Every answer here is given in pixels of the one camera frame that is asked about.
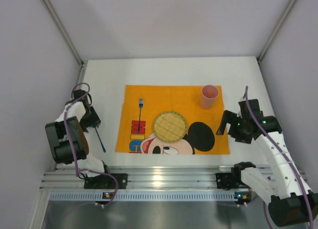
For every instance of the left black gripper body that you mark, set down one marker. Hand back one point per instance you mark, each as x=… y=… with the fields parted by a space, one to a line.
x=92 y=120

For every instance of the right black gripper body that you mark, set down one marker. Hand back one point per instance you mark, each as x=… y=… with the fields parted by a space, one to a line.
x=233 y=127

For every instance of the blue metallic spoon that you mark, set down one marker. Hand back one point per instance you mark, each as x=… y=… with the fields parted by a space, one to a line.
x=99 y=138

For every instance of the orange Mickey Mouse placemat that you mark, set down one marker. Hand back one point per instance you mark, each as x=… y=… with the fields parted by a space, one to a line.
x=158 y=99

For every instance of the pink plastic cup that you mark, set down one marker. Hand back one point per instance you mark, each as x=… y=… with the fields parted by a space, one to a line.
x=209 y=94

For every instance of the blue metallic fork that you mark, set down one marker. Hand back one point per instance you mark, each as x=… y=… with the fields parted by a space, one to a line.
x=141 y=104

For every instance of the yellow round woven coaster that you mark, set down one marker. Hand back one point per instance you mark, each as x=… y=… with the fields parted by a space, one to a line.
x=169 y=127

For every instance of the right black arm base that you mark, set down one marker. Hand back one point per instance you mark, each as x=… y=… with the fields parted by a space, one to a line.
x=232 y=180

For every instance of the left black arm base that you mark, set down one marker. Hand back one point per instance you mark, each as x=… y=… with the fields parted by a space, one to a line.
x=106 y=182

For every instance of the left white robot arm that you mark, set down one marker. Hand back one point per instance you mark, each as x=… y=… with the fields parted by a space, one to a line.
x=67 y=135

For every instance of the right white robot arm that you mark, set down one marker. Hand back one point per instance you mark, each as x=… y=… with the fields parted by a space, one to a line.
x=289 y=199

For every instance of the left aluminium frame post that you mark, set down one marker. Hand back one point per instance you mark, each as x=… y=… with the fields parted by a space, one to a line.
x=57 y=21

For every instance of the aluminium frame post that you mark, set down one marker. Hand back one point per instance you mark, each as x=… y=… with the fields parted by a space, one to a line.
x=277 y=28
x=57 y=21

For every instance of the aluminium mounting rail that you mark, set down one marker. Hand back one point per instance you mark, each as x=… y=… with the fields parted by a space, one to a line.
x=143 y=178

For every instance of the right aluminium frame post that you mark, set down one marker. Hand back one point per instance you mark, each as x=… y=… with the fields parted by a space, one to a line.
x=277 y=28

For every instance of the perforated metal cable tray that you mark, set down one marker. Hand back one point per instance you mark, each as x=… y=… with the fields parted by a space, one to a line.
x=134 y=196

